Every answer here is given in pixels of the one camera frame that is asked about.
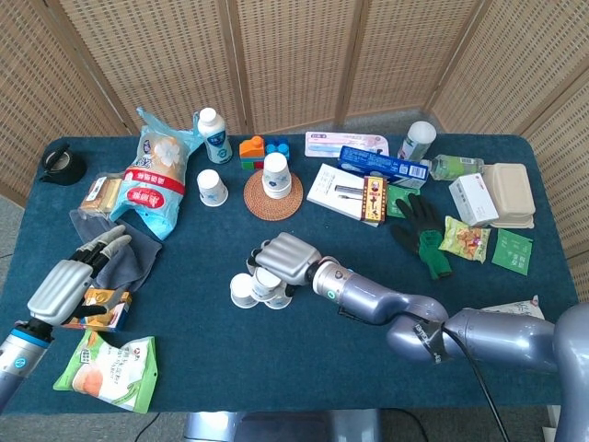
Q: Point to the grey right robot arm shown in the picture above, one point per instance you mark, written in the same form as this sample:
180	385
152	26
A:
368	294

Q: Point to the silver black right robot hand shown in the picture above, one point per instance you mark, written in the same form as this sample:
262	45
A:
287	258

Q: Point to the white milk drink bottle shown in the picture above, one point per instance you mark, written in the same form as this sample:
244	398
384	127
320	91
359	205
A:
216	138

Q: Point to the green toy block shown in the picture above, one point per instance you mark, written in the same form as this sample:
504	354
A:
246	163

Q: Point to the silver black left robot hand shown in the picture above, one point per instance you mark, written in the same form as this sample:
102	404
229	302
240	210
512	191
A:
60	290

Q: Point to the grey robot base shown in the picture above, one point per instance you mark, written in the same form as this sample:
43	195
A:
280	428

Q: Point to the white salt bag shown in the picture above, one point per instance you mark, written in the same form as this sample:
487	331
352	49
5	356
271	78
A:
520	308

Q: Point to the blue toothpaste box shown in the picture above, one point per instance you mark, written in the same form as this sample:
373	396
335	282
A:
382	166

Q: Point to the plastic wrapped bread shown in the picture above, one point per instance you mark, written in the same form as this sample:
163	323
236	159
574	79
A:
103	195

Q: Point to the green white wipes canister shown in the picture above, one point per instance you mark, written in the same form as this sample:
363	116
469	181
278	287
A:
416	143

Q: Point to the white paper cup blue flower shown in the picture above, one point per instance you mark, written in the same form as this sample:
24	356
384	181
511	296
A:
278	301
211	186

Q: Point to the red toy block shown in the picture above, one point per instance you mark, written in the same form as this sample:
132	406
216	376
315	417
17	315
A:
258	165

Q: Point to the large blue snack bag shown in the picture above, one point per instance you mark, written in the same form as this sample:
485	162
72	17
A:
152	193

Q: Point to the black green work glove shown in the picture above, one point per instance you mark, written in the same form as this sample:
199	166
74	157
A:
430	248

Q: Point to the white metal frame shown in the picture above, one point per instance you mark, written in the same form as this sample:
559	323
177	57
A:
550	428

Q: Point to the stack of white paper cups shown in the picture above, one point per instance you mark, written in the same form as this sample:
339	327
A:
276	175

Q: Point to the dark green sachet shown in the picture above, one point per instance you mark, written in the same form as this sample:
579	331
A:
395	202
511	252

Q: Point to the white flat pen box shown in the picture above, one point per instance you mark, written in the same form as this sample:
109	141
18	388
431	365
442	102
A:
336	189

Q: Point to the black tape roll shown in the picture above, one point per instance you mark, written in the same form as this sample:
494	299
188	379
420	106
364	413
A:
69	172

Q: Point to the white cardboard box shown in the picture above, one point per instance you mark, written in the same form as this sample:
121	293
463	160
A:
474	198

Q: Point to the pink toothbrush package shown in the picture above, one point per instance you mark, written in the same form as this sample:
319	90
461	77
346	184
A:
331	143

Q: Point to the yellow green snack packet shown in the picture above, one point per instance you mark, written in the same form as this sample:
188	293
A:
465	239

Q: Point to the clear bottle green label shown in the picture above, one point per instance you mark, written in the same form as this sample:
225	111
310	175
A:
455	166

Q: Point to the beige takeaway food container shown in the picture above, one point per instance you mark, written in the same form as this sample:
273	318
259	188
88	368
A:
511	189

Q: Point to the green white snack bag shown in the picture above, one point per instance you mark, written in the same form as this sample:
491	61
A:
106	373

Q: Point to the blue toy brick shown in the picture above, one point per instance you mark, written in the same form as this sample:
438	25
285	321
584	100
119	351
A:
277	148

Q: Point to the yellow red medicine box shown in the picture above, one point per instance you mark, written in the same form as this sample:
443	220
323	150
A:
373	200

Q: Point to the grey cloth towel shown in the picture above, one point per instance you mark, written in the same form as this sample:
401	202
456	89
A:
133	262

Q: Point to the orange toy house block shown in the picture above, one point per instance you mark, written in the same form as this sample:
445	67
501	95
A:
252	148

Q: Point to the woven bamboo folding screen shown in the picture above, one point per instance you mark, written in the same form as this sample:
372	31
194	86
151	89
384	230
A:
294	60

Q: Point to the white paper cup green flower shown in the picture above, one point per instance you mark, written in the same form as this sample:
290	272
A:
263	284

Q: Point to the round woven rattan coaster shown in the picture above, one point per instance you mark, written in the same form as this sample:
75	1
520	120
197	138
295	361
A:
276	209

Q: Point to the white paper cup dandelion print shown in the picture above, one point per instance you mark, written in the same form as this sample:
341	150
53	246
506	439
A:
241	290

